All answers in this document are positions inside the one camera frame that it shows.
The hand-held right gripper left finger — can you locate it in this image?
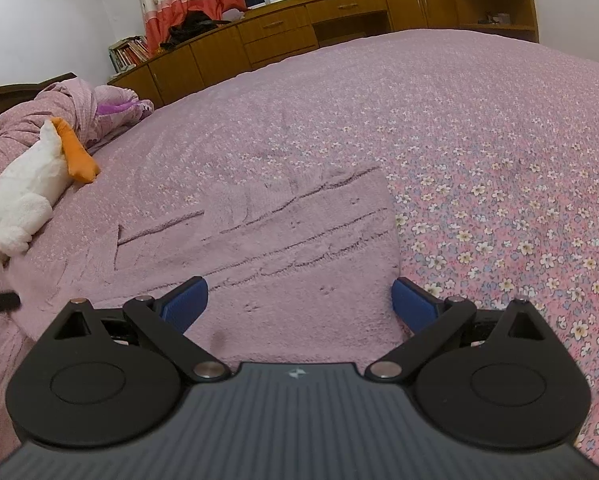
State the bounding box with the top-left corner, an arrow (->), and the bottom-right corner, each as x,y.
44,276 -> 229,384

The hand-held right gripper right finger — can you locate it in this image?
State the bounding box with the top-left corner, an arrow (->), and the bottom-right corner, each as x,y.
367,276 -> 556,382

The pink knitted sweater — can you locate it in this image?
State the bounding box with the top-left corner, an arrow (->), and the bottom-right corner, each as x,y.
4,165 -> 413,363

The dark clothes pile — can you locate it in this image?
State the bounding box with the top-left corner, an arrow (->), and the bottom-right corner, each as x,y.
158,10 -> 233,53

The white plush goose toy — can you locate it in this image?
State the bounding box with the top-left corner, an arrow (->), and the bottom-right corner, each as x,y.
0,116 -> 101,281

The pink floral bed sheet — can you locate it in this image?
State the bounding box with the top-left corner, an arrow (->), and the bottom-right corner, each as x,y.
0,27 -> 599,471

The dark wooden headboard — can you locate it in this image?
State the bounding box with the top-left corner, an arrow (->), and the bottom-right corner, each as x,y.
0,72 -> 76,146

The pink floral quilt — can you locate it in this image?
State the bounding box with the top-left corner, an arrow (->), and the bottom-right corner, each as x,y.
0,78 -> 155,196

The row of books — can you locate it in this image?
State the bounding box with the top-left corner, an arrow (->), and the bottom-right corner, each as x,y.
108,36 -> 150,73

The long wooden cabinet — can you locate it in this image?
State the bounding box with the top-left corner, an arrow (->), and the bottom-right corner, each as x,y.
107,0 -> 539,108

